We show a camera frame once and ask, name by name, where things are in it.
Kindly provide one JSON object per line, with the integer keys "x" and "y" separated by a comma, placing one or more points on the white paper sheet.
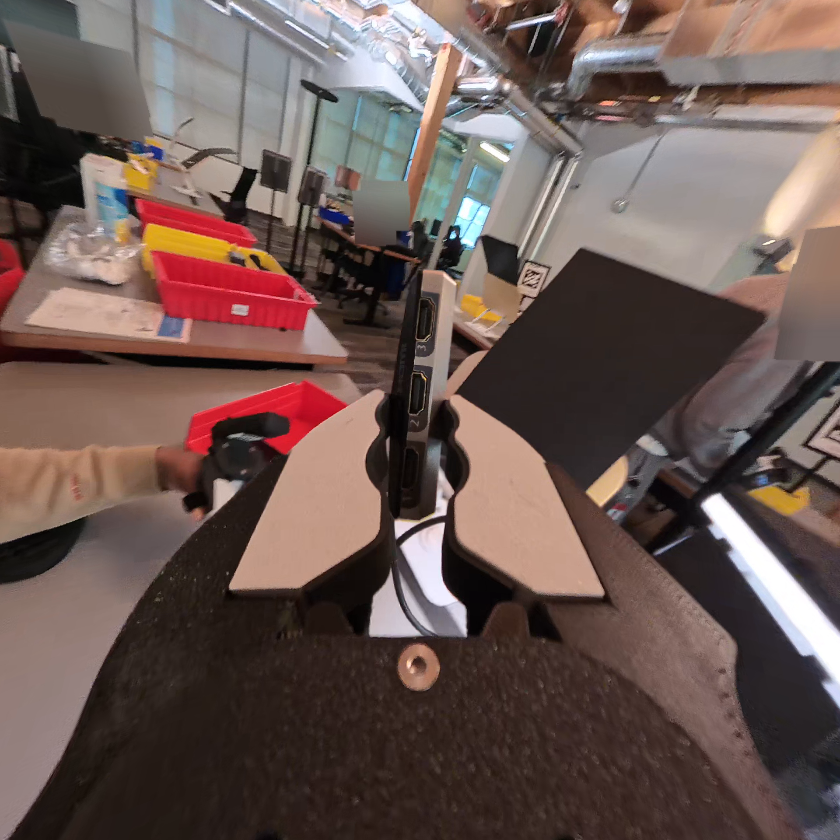
{"x": 92, "y": 312}

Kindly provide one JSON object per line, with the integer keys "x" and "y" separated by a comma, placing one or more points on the silver air duct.
{"x": 610, "y": 56}

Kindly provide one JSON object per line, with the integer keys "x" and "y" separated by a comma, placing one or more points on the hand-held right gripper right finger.
{"x": 525, "y": 518}

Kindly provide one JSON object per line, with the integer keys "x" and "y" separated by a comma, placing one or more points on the yellow plastic bin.
{"x": 177, "y": 239}
{"x": 471, "y": 305}

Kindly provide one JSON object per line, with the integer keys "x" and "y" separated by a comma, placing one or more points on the black floor lamp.
{"x": 313, "y": 164}

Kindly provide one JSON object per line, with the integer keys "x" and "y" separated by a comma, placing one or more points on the wooden edged table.
{"x": 229, "y": 342}

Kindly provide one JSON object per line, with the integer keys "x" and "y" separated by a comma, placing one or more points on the framed marker poster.
{"x": 533, "y": 277}

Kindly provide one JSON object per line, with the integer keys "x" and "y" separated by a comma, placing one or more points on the white board stand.
{"x": 436, "y": 571}
{"x": 489, "y": 318}

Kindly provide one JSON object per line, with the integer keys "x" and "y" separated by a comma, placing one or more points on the person's left hand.
{"x": 180, "y": 469}

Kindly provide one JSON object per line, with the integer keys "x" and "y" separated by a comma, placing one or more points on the black panel on stand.
{"x": 312, "y": 187}
{"x": 275, "y": 170}

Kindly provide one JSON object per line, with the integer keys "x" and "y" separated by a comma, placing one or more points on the wooden support post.
{"x": 433, "y": 124}

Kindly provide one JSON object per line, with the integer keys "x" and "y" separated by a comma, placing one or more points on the black HDMI switch box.
{"x": 436, "y": 315}

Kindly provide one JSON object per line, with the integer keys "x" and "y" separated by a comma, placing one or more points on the person's left forearm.
{"x": 72, "y": 485}

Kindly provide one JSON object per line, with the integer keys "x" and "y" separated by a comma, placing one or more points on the red plastic tub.
{"x": 10, "y": 275}

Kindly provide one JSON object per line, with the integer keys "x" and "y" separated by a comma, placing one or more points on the red plastic bin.
{"x": 229, "y": 298}
{"x": 184, "y": 220}
{"x": 308, "y": 407}

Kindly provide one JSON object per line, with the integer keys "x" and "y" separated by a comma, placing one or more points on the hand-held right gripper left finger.
{"x": 315, "y": 512}

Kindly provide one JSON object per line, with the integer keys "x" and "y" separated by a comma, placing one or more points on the clear plastic bag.
{"x": 92, "y": 259}

